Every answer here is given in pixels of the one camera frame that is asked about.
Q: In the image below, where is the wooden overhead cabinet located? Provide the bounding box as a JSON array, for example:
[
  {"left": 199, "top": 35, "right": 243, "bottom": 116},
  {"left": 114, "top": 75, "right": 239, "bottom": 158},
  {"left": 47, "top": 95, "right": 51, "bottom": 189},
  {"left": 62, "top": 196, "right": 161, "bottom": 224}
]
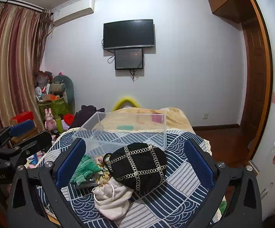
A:
[{"left": 206, "top": 0, "right": 259, "bottom": 24}]

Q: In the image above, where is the clear acrylic box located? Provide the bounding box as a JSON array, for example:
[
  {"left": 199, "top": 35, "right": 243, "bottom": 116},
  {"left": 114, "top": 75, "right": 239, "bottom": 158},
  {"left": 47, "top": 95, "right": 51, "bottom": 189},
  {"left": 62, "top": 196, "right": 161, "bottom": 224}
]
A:
[{"left": 72, "top": 111, "right": 168, "bottom": 158}]

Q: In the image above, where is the red cloth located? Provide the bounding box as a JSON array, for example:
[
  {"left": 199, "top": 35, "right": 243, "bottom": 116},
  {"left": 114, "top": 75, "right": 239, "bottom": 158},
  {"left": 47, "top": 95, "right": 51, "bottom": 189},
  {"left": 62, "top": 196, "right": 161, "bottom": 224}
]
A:
[{"left": 63, "top": 113, "right": 75, "bottom": 125}]

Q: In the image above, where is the white drawstring pouch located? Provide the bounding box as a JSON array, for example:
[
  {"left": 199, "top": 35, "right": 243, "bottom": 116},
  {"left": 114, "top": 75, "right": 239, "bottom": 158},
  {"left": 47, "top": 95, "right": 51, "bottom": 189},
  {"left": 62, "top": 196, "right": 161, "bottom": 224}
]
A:
[{"left": 91, "top": 178, "right": 134, "bottom": 221}]

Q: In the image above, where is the green knit cloth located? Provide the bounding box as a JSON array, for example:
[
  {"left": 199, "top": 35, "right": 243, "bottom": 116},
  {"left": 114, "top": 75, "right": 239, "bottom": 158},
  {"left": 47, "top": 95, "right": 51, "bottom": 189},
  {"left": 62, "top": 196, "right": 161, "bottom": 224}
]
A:
[{"left": 69, "top": 154, "right": 103, "bottom": 186}]

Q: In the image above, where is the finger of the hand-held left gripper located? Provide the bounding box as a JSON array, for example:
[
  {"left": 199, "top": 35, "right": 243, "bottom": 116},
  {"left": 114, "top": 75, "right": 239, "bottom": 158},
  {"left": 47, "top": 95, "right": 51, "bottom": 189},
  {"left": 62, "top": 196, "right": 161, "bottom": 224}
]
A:
[
  {"left": 0, "top": 130, "right": 53, "bottom": 163},
  {"left": 0, "top": 119, "right": 36, "bottom": 146}
]

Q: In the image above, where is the blue white patterned blanket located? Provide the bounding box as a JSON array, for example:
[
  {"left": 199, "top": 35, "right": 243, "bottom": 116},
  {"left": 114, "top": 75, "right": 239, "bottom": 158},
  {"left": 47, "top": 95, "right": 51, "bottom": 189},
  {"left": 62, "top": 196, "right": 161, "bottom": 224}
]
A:
[{"left": 34, "top": 129, "right": 223, "bottom": 228}]

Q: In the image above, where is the pink bunny plush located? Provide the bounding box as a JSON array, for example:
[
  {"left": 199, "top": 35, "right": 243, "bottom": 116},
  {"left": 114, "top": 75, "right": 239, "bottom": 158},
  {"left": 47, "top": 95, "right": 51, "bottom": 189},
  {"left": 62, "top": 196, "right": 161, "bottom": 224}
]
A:
[{"left": 44, "top": 108, "right": 57, "bottom": 131}]

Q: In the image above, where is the green cardboard box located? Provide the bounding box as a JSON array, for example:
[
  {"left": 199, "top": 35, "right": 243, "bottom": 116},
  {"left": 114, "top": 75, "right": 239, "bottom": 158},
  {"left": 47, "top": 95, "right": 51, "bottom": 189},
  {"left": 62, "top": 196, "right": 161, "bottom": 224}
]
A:
[{"left": 38, "top": 97, "right": 71, "bottom": 121}]

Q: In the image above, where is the white sliding wardrobe door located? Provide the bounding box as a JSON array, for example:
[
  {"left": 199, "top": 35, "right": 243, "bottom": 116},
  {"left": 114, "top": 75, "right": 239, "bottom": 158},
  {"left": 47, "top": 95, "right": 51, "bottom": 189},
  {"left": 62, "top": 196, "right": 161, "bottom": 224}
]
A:
[{"left": 247, "top": 0, "right": 275, "bottom": 171}]

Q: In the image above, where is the small black wall monitor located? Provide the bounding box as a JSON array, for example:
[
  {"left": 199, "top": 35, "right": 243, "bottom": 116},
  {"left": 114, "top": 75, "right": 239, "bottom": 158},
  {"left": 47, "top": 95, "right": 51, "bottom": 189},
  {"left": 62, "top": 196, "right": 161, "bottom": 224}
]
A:
[{"left": 114, "top": 48, "right": 145, "bottom": 70}]

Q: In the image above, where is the black hat with chain pattern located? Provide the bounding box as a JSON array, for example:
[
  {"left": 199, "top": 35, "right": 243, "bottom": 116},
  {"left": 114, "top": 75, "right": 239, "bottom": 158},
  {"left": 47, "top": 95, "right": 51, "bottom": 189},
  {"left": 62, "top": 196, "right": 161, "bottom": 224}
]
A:
[{"left": 103, "top": 142, "right": 168, "bottom": 196}]

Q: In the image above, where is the wooden door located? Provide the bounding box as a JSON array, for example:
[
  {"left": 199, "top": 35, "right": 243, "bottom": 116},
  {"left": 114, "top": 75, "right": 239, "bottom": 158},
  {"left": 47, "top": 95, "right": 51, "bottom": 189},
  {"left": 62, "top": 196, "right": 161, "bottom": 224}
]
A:
[{"left": 239, "top": 21, "right": 267, "bottom": 162}]

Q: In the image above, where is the green bottle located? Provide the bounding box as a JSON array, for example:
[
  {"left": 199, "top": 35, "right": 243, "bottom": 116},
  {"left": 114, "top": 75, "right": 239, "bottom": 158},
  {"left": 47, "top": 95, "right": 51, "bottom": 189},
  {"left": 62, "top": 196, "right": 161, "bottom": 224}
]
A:
[{"left": 56, "top": 117, "right": 64, "bottom": 133}]

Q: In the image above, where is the black clothing pile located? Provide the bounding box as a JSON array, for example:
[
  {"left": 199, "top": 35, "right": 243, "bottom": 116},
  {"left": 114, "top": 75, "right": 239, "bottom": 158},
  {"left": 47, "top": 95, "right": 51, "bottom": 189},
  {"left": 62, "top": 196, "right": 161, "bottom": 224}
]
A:
[{"left": 69, "top": 104, "right": 106, "bottom": 130}]

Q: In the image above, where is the black wall television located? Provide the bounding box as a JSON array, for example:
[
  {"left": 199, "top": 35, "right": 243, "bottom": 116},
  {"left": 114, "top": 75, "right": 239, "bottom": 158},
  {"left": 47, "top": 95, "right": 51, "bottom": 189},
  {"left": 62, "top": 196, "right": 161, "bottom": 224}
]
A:
[{"left": 103, "top": 19, "right": 155, "bottom": 50}]

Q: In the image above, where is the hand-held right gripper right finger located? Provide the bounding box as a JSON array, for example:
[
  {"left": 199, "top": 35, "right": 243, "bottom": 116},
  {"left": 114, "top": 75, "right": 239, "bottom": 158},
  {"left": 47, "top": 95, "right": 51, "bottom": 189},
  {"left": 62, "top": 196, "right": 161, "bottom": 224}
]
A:
[{"left": 184, "top": 138, "right": 263, "bottom": 228}]

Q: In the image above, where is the yellow fleece blanket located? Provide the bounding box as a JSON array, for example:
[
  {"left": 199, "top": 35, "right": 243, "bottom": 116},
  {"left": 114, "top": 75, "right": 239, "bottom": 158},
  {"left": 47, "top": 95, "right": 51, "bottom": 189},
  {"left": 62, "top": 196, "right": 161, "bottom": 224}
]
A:
[{"left": 100, "top": 107, "right": 196, "bottom": 135}]

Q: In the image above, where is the red box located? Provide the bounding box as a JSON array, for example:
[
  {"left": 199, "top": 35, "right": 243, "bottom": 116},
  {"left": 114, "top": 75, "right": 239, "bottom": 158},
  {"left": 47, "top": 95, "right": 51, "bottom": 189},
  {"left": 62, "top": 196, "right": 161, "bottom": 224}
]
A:
[{"left": 9, "top": 111, "right": 35, "bottom": 126}]

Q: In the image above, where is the yellow curved bed rail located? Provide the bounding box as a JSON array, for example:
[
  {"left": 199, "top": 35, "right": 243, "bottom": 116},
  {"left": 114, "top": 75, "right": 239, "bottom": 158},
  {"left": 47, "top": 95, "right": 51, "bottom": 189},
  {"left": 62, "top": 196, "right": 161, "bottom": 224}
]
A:
[{"left": 111, "top": 96, "right": 141, "bottom": 112}]

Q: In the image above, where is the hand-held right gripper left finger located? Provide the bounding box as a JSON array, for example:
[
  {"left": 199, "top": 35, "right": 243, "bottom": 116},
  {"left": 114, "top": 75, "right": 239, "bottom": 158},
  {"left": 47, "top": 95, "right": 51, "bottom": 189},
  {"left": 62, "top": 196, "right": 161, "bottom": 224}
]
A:
[{"left": 7, "top": 138, "right": 89, "bottom": 228}]

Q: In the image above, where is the striped brown curtain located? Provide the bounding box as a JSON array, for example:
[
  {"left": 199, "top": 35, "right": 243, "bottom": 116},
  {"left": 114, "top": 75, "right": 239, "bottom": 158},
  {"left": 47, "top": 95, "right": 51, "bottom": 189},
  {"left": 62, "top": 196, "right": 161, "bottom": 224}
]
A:
[{"left": 0, "top": 1, "right": 52, "bottom": 130}]

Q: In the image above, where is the white air conditioner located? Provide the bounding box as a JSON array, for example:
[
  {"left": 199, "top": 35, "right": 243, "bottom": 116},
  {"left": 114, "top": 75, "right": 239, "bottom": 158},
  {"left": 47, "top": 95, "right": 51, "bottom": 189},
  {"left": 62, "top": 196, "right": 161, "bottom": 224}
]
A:
[{"left": 51, "top": 0, "right": 95, "bottom": 26}]

